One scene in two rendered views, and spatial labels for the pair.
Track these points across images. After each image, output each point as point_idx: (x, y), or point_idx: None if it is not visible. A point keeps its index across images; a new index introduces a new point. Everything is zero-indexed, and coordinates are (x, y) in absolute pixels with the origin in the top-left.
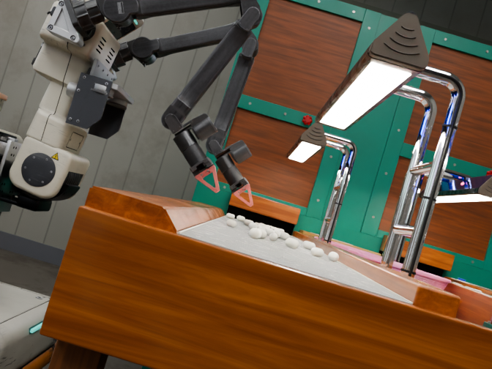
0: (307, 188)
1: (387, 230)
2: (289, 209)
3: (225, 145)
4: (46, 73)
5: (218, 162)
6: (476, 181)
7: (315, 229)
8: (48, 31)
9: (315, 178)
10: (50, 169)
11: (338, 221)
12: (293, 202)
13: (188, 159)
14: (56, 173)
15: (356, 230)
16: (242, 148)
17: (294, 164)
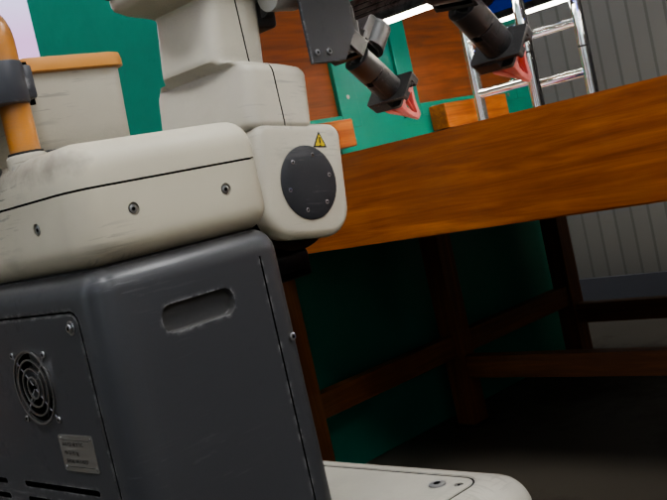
0: (326, 85)
1: (425, 99)
2: (340, 126)
3: None
4: None
5: (364, 66)
6: None
7: (363, 143)
8: None
9: (327, 64)
10: (327, 170)
11: (378, 116)
12: (321, 117)
13: (495, 43)
14: (335, 173)
15: (399, 118)
16: (382, 27)
17: (295, 55)
